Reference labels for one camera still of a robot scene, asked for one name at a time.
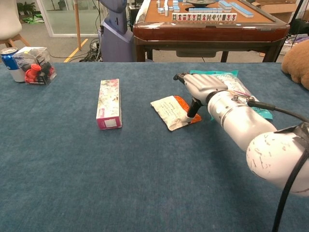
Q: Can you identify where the clear box with red toy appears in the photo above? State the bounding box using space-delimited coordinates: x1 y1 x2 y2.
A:
12 46 57 86

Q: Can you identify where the floor cable bundle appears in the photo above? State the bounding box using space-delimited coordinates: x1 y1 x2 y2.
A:
79 38 103 63

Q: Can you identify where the blue white soda can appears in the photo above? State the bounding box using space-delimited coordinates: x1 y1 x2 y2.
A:
0 47 26 83

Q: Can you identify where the purple grey robot stand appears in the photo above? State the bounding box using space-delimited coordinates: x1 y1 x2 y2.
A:
98 0 135 63

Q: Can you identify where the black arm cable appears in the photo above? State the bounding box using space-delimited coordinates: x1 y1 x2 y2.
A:
247 99 309 232

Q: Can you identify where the dark wood mahjong table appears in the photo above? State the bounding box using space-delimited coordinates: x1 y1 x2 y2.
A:
132 0 291 63

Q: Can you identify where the teal transparent snack bag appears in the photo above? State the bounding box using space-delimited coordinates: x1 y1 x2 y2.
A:
189 70 273 121

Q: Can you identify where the brown plush toy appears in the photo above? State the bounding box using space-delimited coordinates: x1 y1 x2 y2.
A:
281 40 309 91

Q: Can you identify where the pink floral carton box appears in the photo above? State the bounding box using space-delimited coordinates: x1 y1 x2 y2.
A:
96 78 123 131

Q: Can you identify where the white plastic basket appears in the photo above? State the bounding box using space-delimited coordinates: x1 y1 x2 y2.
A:
281 40 294 56

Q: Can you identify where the wooden pole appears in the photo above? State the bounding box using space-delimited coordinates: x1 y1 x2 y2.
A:
73 0 82 51

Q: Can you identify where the white chair with wooden legs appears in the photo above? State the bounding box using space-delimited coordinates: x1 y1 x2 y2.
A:
0 0 31 48

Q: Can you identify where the long blue-backed mahjong tile row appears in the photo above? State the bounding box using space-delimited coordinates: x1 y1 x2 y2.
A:
229 1 254 18

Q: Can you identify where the short blue-backed mahjong tile row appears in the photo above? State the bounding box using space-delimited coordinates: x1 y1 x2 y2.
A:
188 7 224 14

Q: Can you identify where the face-up mahjong tile row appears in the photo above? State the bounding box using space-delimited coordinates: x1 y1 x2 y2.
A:
171 12 238 22

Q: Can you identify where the blue table cloth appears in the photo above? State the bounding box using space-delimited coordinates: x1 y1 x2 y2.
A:
0 62 309 232

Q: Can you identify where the white orange snack packet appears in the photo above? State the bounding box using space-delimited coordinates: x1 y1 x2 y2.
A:
150 95 202 132

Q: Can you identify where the black tripod pole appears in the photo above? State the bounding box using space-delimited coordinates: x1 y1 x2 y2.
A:
288 0 305 25

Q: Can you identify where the green potted plant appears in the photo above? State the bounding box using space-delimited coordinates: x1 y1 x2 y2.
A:
16 1 37 15

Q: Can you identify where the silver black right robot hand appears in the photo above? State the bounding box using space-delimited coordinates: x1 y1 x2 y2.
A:
173 72 229 124

